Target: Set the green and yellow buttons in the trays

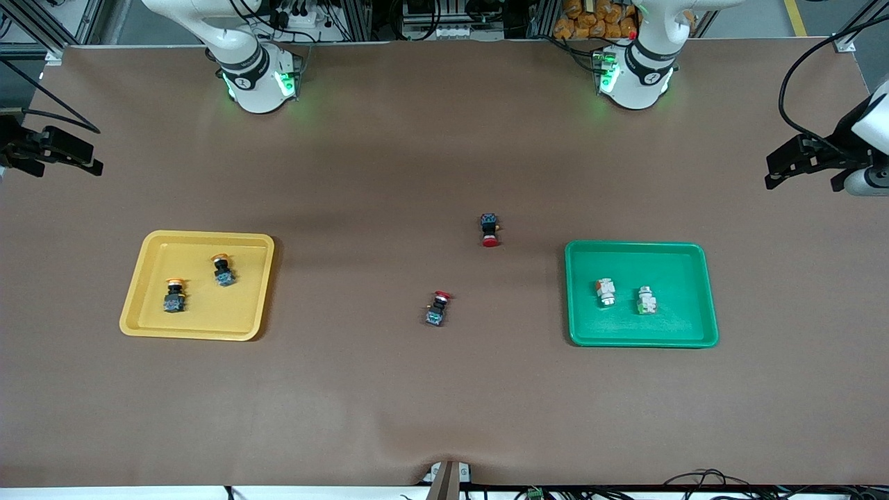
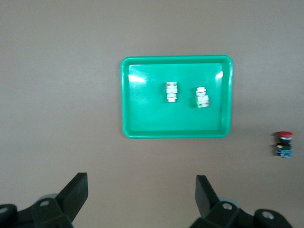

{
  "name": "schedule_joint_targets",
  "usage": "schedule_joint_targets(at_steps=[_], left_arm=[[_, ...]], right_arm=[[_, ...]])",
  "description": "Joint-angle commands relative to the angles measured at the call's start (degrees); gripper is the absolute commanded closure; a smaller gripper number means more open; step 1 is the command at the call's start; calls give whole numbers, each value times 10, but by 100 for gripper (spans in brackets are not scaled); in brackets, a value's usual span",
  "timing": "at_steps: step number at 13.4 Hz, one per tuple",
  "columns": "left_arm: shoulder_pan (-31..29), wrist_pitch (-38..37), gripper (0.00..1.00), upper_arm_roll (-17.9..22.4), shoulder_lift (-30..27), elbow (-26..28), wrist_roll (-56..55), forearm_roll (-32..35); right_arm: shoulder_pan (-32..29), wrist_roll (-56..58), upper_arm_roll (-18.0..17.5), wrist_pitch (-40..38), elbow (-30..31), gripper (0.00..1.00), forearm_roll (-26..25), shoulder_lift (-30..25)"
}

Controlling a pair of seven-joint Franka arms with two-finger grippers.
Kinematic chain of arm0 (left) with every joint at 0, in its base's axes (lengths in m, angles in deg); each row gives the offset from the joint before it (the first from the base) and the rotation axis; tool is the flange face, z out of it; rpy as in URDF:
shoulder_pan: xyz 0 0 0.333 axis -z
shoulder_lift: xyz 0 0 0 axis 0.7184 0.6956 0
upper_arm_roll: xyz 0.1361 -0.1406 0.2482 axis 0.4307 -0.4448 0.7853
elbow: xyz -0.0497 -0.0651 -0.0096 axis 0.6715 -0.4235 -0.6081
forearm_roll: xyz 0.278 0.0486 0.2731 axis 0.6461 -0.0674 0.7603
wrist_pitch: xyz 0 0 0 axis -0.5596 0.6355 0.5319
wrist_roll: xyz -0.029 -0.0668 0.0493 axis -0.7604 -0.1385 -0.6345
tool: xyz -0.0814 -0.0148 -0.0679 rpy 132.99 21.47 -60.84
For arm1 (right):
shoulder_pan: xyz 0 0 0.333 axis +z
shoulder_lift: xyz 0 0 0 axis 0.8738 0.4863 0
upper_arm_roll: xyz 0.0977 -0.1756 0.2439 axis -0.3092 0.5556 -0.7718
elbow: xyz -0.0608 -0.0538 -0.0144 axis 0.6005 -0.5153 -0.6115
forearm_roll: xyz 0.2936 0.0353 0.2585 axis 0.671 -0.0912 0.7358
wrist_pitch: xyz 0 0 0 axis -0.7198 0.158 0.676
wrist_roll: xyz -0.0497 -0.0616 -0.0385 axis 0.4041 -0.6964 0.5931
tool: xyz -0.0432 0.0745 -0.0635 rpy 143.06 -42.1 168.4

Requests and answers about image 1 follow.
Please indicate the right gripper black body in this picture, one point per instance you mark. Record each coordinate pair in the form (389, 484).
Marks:
(15, 148)

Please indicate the yellow capped push button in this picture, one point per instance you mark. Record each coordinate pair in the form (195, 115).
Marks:
(223, 274)
(175, 300)

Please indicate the green button orange contact block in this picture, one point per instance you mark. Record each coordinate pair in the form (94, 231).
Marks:
(605, 292)

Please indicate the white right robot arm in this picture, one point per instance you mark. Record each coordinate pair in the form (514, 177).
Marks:
(253, 76)

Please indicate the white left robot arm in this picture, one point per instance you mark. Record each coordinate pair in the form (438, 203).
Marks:
(639, 69)

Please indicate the green plastic tray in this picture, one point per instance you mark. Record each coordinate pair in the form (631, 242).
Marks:
(680, 319)

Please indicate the yellow plastic tray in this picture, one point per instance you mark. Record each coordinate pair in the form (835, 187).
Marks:
(208, 312)

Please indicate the pile of orange bags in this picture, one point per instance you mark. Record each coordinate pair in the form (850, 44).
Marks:
(587, 24)

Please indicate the white socket strip black plugs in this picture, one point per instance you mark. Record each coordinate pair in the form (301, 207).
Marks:
(305, 17)

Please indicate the red mushroom emergency button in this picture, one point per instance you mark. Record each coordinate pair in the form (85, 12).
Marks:
(490, 232)

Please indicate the white power strip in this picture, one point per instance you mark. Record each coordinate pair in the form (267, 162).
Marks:
(462, 32)

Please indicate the small red push button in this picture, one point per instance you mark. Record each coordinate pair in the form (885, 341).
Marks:
(436, 312)

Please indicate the green terminal connector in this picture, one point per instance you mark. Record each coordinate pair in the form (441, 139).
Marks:
(535, 494)

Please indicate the brown table mat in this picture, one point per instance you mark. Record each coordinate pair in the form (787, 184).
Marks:
(444, 403)

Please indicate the aluminium frame upright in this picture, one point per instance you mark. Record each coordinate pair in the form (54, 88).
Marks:
(545, 19)
(361, 21)

